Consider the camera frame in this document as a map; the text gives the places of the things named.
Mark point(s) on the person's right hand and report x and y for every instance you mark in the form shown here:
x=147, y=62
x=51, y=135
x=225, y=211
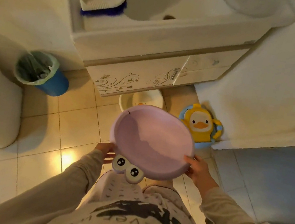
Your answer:
x=200, y=172

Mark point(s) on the person's left hand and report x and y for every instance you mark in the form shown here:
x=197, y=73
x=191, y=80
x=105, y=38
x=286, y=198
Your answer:
x=103, y=148

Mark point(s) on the person's left thumb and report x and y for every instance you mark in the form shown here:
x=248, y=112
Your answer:
x=110, y=145

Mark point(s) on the person's right thumb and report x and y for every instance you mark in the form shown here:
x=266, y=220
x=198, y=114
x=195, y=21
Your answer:
x=188, y=160

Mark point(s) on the purple basin with cartoon eyes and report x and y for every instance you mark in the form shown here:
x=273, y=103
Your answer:
x=151, y=142

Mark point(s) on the person's left forearm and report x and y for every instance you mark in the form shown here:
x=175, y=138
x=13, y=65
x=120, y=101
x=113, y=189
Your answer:
x=43, y=191

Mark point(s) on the yellow duck potty seat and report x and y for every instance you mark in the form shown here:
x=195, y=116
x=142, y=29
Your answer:
x=201, y=125

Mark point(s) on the white plastic basin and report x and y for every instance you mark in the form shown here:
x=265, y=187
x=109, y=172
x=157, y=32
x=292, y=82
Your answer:
x=145, y=99

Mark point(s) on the person's printed white shirt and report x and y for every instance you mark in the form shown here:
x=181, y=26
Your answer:
x=136, y=213

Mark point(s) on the blue trash bin with bag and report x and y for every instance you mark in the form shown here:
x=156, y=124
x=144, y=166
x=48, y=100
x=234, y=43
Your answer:
x=39, y=72

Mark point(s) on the white vanity cabinet with sink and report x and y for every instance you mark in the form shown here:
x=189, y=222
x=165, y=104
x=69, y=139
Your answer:
x=156, y=46

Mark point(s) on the white scrub brush blue bristles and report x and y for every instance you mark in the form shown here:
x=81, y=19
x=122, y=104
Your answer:
x=101, y=1

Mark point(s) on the white round basin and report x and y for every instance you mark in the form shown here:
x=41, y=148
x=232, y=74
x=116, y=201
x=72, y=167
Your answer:
x=250, y=3

